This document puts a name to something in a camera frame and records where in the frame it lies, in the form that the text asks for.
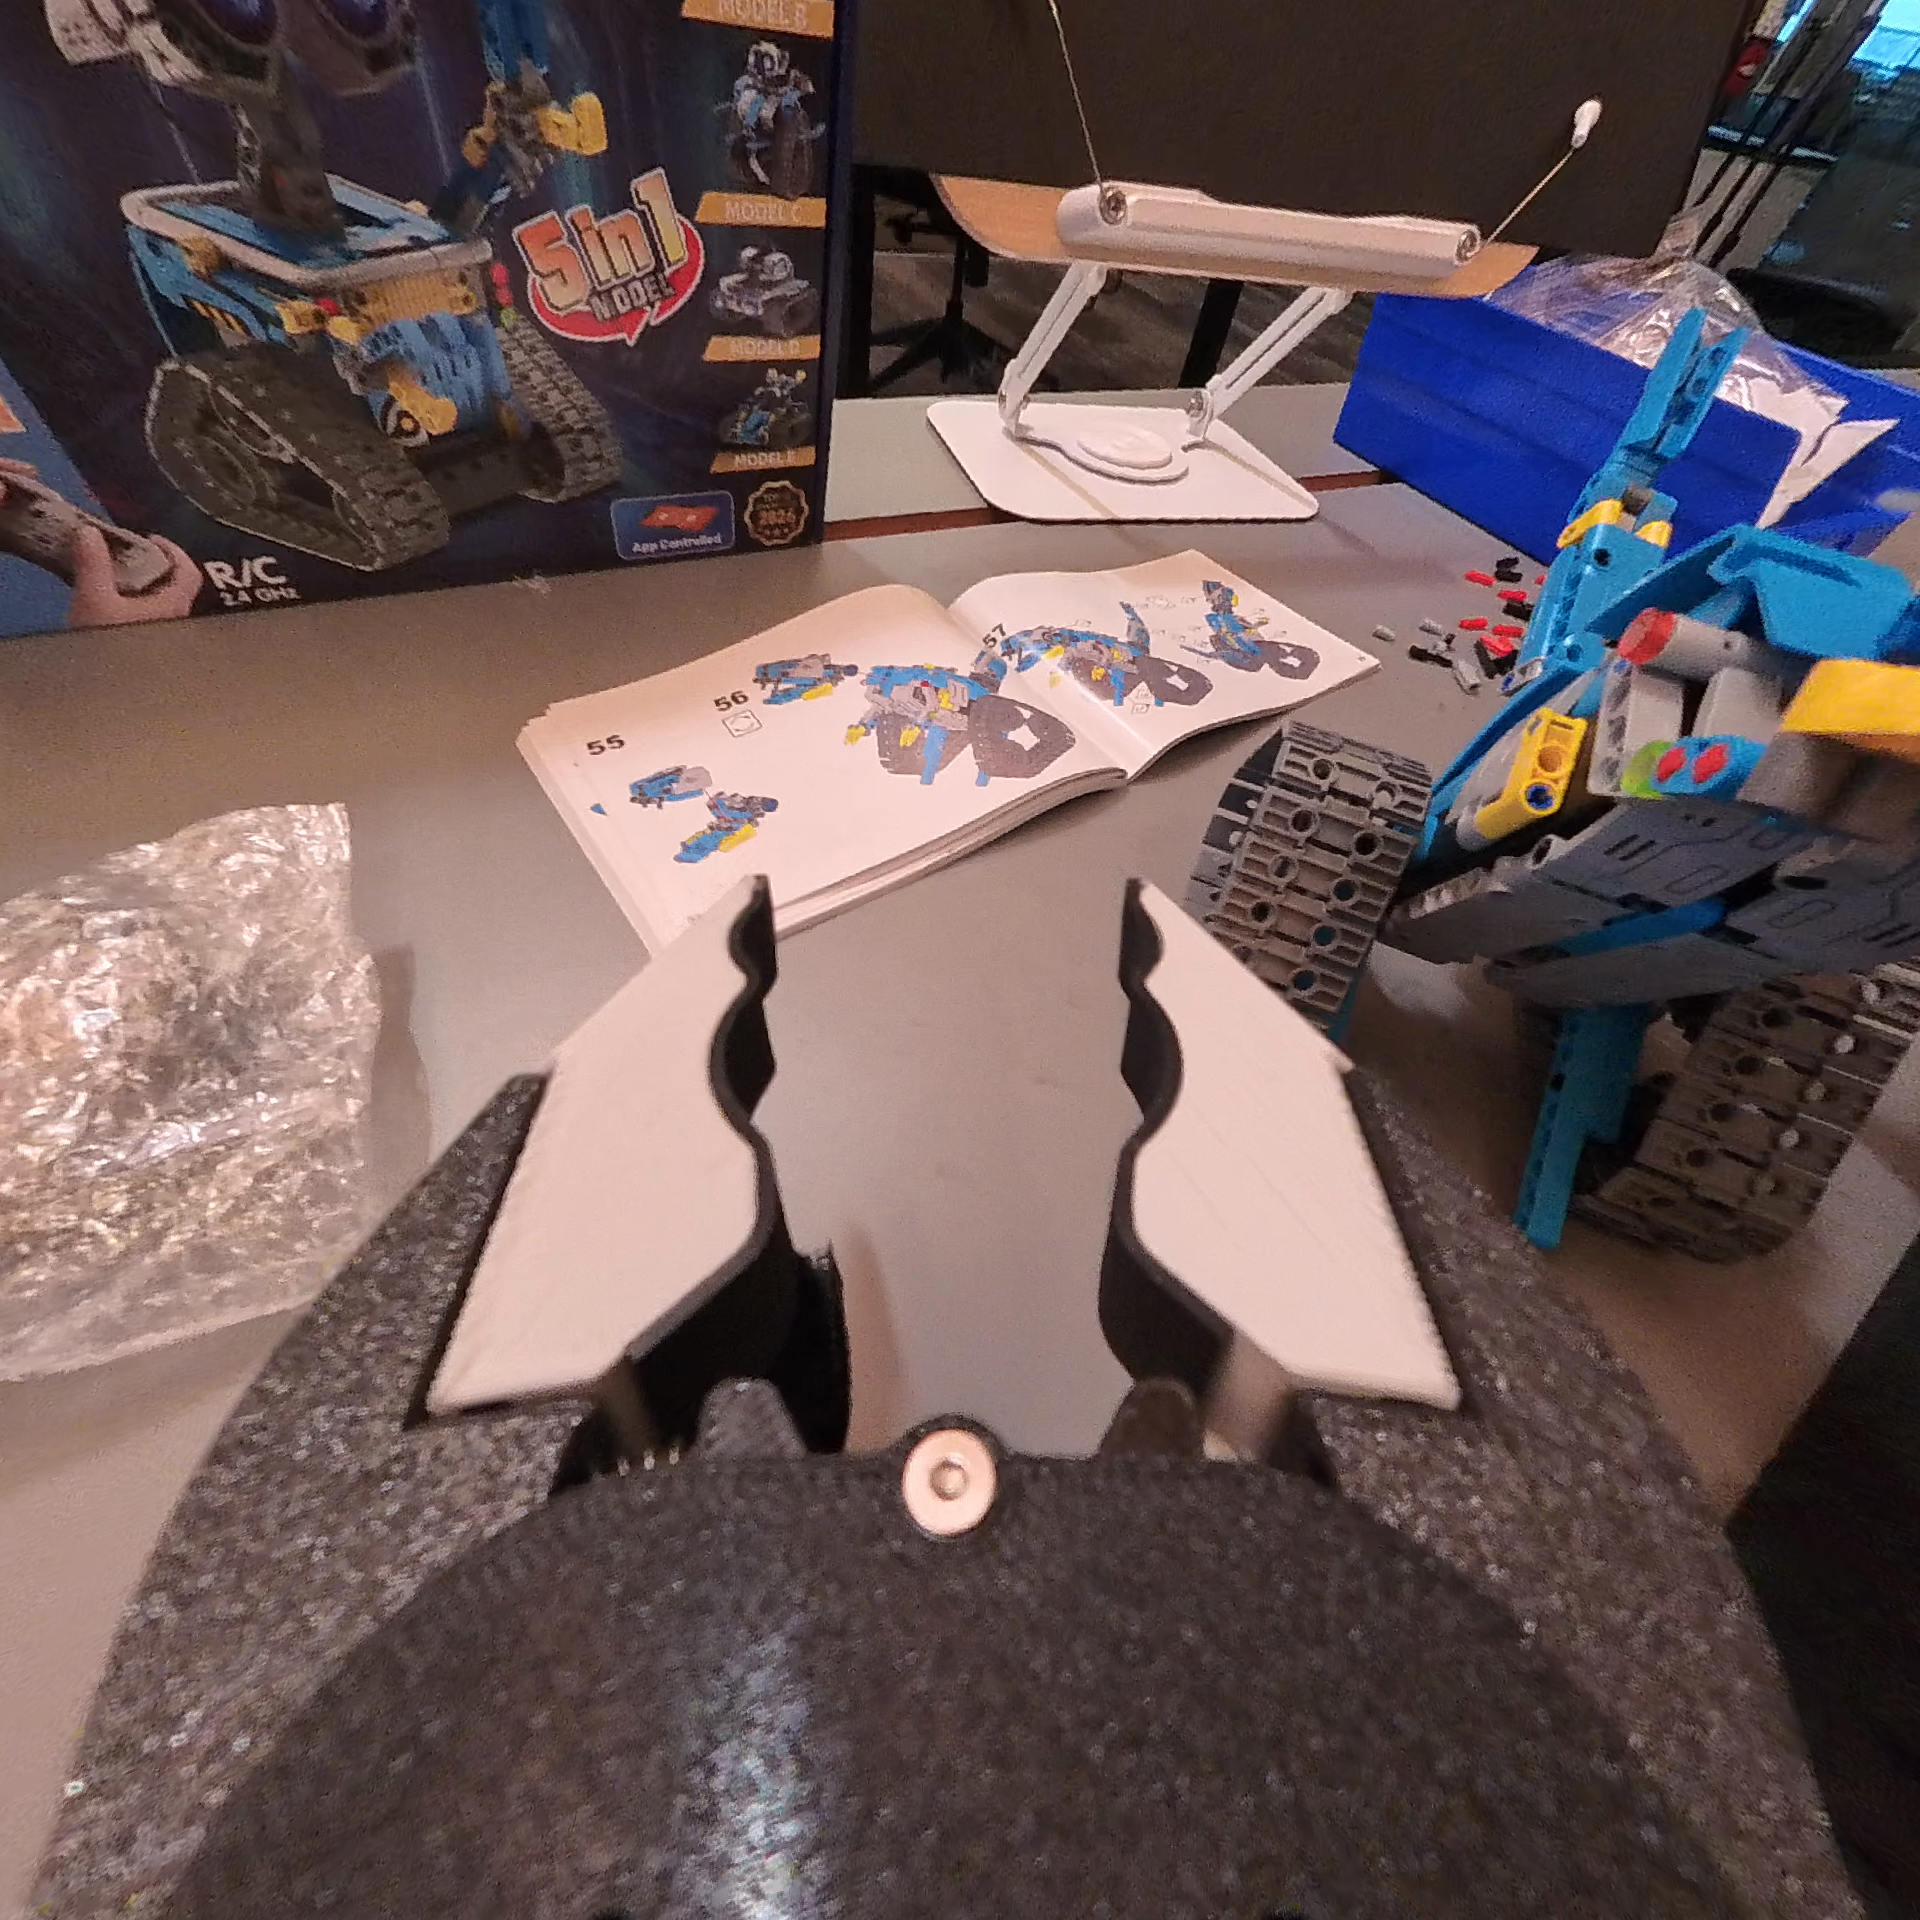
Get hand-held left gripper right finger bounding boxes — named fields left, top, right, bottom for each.
left=1097, top=880, right=1464, bottom=1471

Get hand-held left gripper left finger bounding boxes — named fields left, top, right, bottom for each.
left=424, top=873, right=789, bottom=1417

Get blue grey block toy robot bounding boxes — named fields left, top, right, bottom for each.
left=1185, top=479, right=1920, bottom=1262

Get grey desk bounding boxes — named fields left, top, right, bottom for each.
left=0, top=383, right=1920, bottom=1920

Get crumpled clear plastic bag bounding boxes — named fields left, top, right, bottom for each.
left=0, top=802, right=385, bottom=1382

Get open instruction booklet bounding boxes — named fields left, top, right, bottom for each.
left=518, top=547, right=1380, bottom=950

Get pile of small block pieces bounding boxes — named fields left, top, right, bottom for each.
left=1407, top=553, right=1546, bottom=695

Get white folding laptop stand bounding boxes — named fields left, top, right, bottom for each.
left=926, top=179, right=1538, bottom=525

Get blue plastic bin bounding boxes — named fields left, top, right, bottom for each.
left=1330, top=286, right=1920, bottom=564

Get dark blue robot kit box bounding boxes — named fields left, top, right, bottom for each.
left=0, top=0, right=861, bottom=638

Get clear plastic parts bags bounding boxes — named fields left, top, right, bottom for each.
left=1490, top=252, right=1908, bottom=515

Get black board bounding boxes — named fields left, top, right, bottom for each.
left=856, top=0, right=1757, bottom=400

